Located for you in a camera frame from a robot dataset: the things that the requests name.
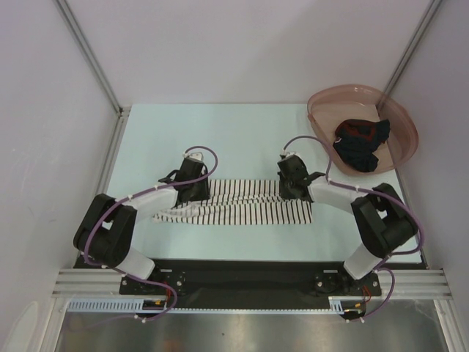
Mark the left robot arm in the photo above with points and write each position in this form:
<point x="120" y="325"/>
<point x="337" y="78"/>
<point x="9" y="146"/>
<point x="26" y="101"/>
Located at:
<point x="106" y="230"/>

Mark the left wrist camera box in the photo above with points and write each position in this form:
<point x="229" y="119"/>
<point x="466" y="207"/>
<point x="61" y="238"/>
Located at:
<point x="197" y="157"/>

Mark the dark navy red tank top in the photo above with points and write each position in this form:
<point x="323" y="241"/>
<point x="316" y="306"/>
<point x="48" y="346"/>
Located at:
<point x="357" y="140"/>

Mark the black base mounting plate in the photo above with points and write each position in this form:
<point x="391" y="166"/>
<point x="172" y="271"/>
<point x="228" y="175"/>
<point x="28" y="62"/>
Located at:
<point x="251" y="285"/>

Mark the left slotted cable duct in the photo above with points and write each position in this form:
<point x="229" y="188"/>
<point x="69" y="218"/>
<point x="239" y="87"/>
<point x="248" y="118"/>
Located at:
<point x="117" y="305"/>

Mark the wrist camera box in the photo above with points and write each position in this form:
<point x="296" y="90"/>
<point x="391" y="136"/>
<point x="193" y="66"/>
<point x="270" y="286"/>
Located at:
<point x="288" y="154"/>
<point x="197" y="157"/>

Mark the black white striped tank top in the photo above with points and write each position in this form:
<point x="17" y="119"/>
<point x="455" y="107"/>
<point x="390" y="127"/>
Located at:
<point x="240" y="202"/>

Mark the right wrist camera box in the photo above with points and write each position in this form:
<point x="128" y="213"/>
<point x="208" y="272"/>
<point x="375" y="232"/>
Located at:
<point x="288" y="154"/>

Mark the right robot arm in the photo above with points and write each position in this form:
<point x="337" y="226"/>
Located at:
<point x="383" y="224"/>

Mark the left aluminium frame post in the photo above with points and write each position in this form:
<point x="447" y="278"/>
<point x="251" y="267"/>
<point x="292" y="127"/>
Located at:
<point x="78" y="35"/>

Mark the brown translucent plastic basin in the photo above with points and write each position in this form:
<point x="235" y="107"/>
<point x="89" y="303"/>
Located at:
<point x="332" y="106"/>

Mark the right slotted cable duct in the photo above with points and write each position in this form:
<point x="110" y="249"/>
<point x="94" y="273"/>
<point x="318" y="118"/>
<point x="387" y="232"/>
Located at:
<point x="350" y="303"/>

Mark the aluminium frame post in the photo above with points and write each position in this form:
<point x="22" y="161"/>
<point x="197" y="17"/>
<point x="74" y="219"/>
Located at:
<point x="78" y="35"/>
<point x="423" y="26"/>

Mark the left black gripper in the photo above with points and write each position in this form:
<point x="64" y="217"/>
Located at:
<point x="204" y="194"/>

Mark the right aluminium frame post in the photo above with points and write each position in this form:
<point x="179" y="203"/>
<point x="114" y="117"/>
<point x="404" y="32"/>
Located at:
<point x="423" y="26"/>

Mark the slotted cable duct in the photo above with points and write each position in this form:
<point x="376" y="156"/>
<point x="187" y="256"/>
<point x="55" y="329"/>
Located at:
<point x="117" y="305"/>
<point x="350" y="303"/>

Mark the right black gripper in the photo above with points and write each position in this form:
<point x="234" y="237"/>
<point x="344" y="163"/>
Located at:
<point x="284" y="193"/>

